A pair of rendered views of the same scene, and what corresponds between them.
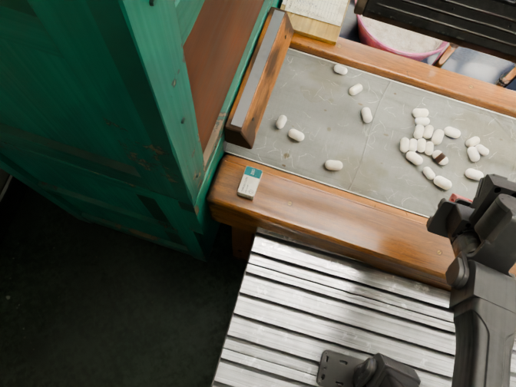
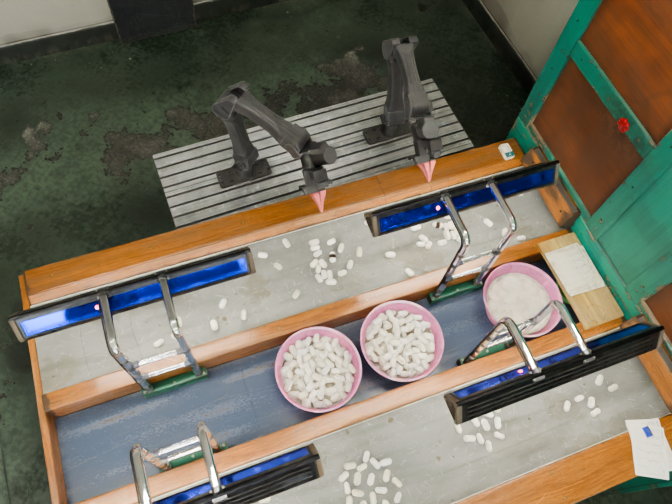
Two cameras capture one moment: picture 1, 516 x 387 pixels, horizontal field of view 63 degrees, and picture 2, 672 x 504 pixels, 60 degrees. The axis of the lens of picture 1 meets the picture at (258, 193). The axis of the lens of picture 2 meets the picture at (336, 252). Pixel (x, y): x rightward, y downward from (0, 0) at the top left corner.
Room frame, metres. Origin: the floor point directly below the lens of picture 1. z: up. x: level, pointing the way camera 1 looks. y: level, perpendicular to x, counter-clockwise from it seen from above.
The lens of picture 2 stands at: (1.07, -1.29, 2.53)
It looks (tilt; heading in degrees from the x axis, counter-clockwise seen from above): 63 degrees down; 144
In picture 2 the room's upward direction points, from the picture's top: 9 degrees clockwise
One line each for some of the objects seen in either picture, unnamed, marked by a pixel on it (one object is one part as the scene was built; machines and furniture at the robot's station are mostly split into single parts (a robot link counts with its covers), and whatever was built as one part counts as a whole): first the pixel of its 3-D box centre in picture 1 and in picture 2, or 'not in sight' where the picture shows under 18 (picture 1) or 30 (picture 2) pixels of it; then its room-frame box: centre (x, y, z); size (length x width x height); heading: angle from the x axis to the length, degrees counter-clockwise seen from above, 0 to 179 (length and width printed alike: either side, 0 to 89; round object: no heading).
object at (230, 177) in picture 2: not in sight; (243, 168); (-0.13, -0.88, 0.71); 0.20 x 0.07 x 0.08; 84
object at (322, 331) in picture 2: not in sight; (318, 371); (0.68, -0.99, 0.72); 0.27 x 0.27 x 0.10
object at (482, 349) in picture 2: not in sight; (519, 359); (0.96, -0.48, 0.90); 0.20 x 0.19 x 0.45; 82
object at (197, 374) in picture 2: not in sight; (156, 338); (0.42, -1.39, 0.90); 0.20 x 0.19 x 0.45; 82
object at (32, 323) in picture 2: not in sight; (137, 288); (0.34, -1.37, 1.08); 0.62 x 0.08 x 0.07; 82
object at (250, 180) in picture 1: (249, 182); (506, 151); (0.27, 0.02, 0.78); 0.06 x 0.04 x 0.02; 172
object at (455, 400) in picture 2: not in sight; (559, 367); (1.04, -0.49, 1.08); 0.62 x 0.08 x 0.07; 82
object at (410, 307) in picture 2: not in sight; (399, 343); (0.72, -0.72, 0.72); 0.27 x 0.27 x 0.10
